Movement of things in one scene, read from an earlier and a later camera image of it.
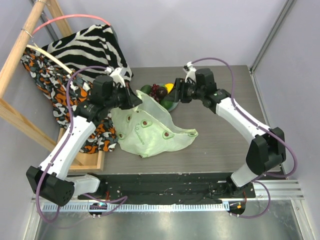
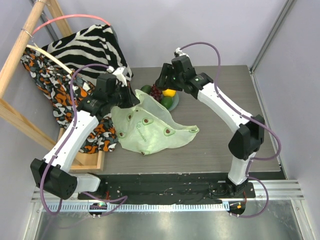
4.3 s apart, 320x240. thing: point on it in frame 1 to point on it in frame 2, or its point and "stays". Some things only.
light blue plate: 175,105 stays
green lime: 168,104 stays
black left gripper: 127,95 stays
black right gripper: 180,89 to 164,75
